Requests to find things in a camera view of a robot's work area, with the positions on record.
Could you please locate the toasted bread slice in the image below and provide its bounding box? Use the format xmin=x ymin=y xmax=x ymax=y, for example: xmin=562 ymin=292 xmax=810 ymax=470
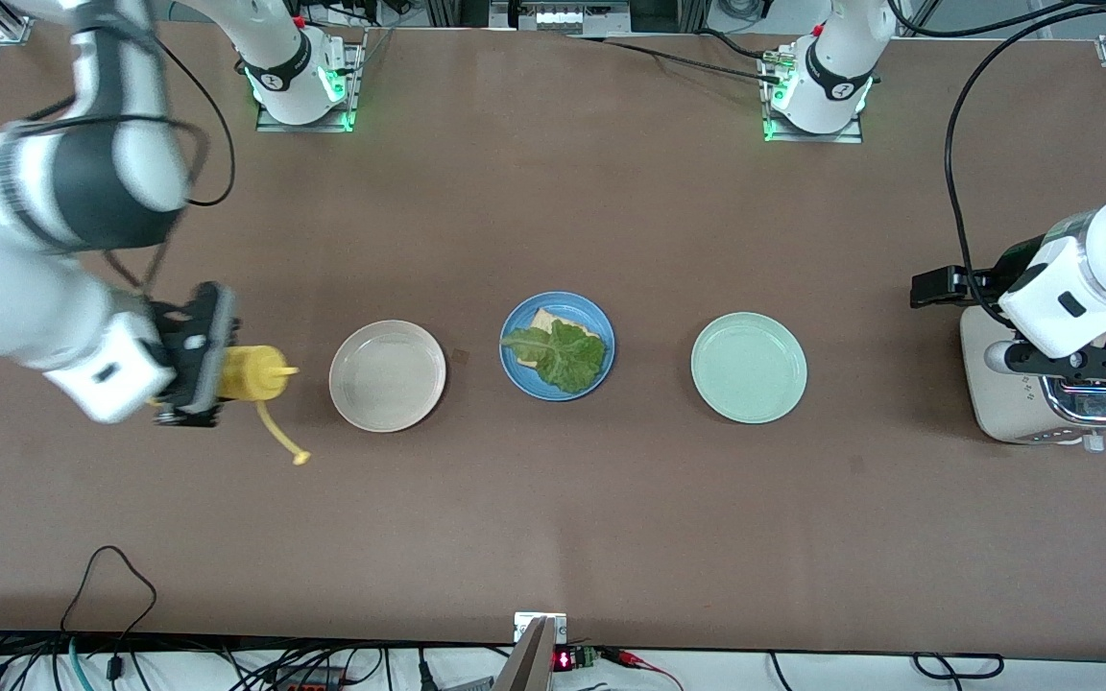
xmin=528 ymin=307 xmax=603 ymax=340

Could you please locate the red clip lead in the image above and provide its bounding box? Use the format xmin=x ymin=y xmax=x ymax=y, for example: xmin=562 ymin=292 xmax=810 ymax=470
xmin=599 ymin=648 xmax=685 ymax=691

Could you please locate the long black table cable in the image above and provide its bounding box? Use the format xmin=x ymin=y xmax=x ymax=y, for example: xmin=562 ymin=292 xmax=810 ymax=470
xmin=567 ymin=35 xmax=786 ymax=85

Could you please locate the beige chrome toaster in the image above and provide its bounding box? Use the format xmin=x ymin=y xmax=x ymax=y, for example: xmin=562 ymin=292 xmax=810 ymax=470
xmin=959 ymin=305 xmax=1106 ymax=452

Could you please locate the short black table cable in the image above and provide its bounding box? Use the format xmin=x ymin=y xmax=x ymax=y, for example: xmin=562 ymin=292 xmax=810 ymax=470
xmin=695 ymin=27 xmax=777 ymax=62

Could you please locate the black looped cable with adapter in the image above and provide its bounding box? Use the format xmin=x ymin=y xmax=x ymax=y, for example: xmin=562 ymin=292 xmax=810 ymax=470
xmin=60 ymin=545 xmax=158 ymax=682

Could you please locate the grey camera post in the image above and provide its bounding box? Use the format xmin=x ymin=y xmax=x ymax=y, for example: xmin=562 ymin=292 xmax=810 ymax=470
xmin=493 ymin=617 xmax=557 ymax=691

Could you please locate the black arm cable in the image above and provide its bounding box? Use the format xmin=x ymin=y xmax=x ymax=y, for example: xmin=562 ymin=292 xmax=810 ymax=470
xmin=942 ymin=0 xmax=1106 ymax=325
xmin=0 ymin=19 xmax=237 ymax=294

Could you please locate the yellow squeeze bottle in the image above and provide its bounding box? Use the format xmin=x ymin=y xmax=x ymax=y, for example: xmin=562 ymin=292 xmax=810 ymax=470
xmin=217 ymin=344 xmax=312 ymax=468

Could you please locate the pale green round plate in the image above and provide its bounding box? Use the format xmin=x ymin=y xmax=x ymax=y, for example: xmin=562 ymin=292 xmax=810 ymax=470
xmin=690 ymin=312 xmax=808 ymax=425

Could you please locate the pale beige round plate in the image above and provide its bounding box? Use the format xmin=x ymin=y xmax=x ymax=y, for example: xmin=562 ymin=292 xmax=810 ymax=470
xmin=328 ymin=320 xmax=447 ymax=434

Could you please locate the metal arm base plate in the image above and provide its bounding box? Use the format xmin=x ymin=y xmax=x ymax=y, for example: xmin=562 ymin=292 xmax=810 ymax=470
xmin=255 ymin=43 xmax=358 ymax=133
xmin=761 ymin=48 xmax=864 ymax=145

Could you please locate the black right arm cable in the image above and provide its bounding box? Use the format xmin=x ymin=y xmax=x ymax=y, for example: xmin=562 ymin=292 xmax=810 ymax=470
xmin=0 ymin=19 xmax=237 ymax=294

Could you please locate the green lettuce leaf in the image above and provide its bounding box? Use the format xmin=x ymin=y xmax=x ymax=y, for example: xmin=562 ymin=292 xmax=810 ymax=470
xmin=500 ymin=321 xmax=608 ymax=395

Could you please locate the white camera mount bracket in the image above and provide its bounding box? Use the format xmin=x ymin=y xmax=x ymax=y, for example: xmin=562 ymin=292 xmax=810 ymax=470
xmin=514 ymin=611 xmax=568 ymax=645

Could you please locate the white power strip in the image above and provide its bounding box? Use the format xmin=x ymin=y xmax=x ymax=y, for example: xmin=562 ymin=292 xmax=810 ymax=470
xmin=491 ymin=0 xmax=633 ymax=37

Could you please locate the blue round plate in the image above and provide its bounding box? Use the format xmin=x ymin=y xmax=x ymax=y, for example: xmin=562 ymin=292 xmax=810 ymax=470
xmin=499 ymin=291 xmax=616 ymax=402

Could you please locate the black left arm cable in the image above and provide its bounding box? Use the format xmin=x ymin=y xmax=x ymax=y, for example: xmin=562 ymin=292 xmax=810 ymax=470
xmin=942 ymin=0 xmax=1106 ymax=325

